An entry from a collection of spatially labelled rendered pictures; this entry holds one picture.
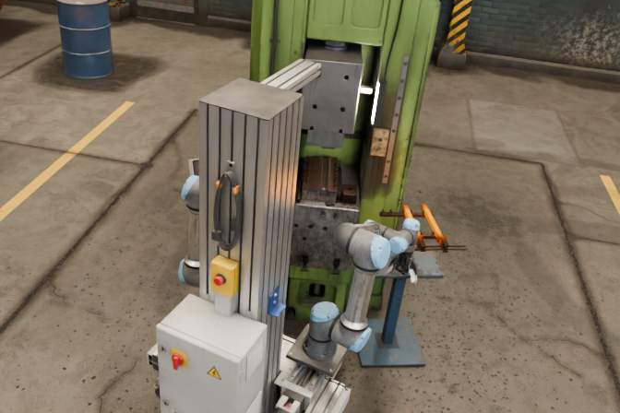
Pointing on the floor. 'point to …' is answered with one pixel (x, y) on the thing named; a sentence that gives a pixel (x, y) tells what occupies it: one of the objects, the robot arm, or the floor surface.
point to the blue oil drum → (85, 34)
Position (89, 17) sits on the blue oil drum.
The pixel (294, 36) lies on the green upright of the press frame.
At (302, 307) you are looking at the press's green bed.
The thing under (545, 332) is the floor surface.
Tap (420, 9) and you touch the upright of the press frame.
